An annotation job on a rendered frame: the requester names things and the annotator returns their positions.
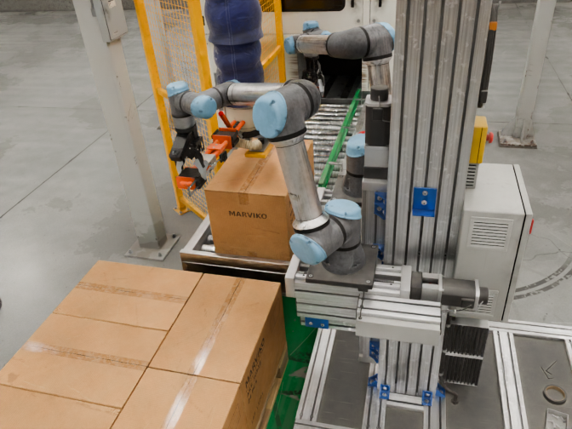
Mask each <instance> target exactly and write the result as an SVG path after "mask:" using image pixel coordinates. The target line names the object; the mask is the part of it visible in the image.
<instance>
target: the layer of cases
mask: <svg viewBox="0 0 572 429"><path fill-rule="evenodd" d="M285 343H286V334H285V325H284V316H283V298H282V289H281V283H276V282H269V281H262V280H255V279H248V278H241V277H228V276H221V275H214V274H207V273H204V274H203V273H200V272H187V271H180V270H173V269H166V268H159V267H152V266H139V265H132V264H125V263H118V262H111V261H104V260H98V261H97V262H96V263H95V265H94V266H93V267H92V268H91V269H90V270H89V272H88V273H87V274H86V275H85V276H84V277H83V278H82V280H81V281H80V282H79V283H78V284H77V285H76V286H75V288H74V289H73V290H72V291H71V292H70V293H69V294H68V296H67V297H66V298H65V299H64V300H63V301H62V302H61V303H60V304H59V305H58V306H57V307H56V308H55V309H54V311H53V313H51V314H50V315H49V316H48V318H47V319H46V320H45V321H44V322H43V323H42V324H41V326H40V327H39V328H38V329H37V330H36V331H35V332H34V334H33V335H32V336H31V337H30V338H29V339H28V340H27V342H26V343H25V344H24V345H23V346H22V347H21V348H20V349H19V351H17V352H16V353H15V354H14V356H13V357H12V358H11V359H10V360H9V361H8V362H7V364H6V365H5V366H4V367H3V368H2V369H1V370H0V429H256V427H257V425H258V422H259V419H260V415H261V413H262V410H263V408H264V405H265V402H266V398H267V395H268V392H269V390H270V387H271V384H272V381H273V378H274V375H275V373H276V370H277V366H278V363H279V360H280V357H281V356H282V353H283V349H284V346H285Z"/></svg>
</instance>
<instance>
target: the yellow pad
mask: <svg viewBox="0 0 572 429"><path fill-rule="evenodd" d="M255 140H259V141H260V142H261V143H262V149H261V150H250V149H248V150H247V151H246V152H245V154H244V155H245V157H256V158H266V157H267V155H268V154H269V152H270V151H271V149H272V148H273V146H274V145H273V144H271V143H269V142H268V139H264V138H256V139H255Z"/></svg>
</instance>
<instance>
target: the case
mask: <svg viewBox="0 0 572 429"><path fill-rule="evenodd" d="M304 141H305V145H306V150H307V154H308V157H309V161H310V165H311V167H312V173H313V177H314V159H313V140H304ZM247 150H248V149H244V148H241V147H240V148H238V149H237V150H234V151H233V152H232V154H231V155H230V156H229V158H228V159H227V160H226V161H225V162H224V164H223V165H222V166H221V168H220V169H219V171H218V172H217V173H216V175H215V176H214V178H213V179H212V180H211V181H210V182H209V184H208V185H207V187H206V188H205V189H204V192H205V197H206V202H207V207H208V212H209V221H210V226H211V231H212V236H213V241H214V250H215V253H220V254H228V255H241V256H249V257H257V258H265V259H273V260H286V261H291V259H292V257H293V255H294V253H293V251H292V249H291V248H290V245H289V240H290V238H291V237H292V235H294V234H295V232H294V228H293V225H292V224H293V222H294V220H295V214H294V211H293V208H292V204H291V202H290V198H289V193H288V189H287V186H286V183H285V180H284V177H283V171H282V169H281V165H280V162H279V159H278V156H277V151H276V147H275V146H273V148H272V149H271V151H270V152H269V154H268V155H267V157H266V158H256V157H245V155H244V154H245V152H246V151H247Z"/></svg>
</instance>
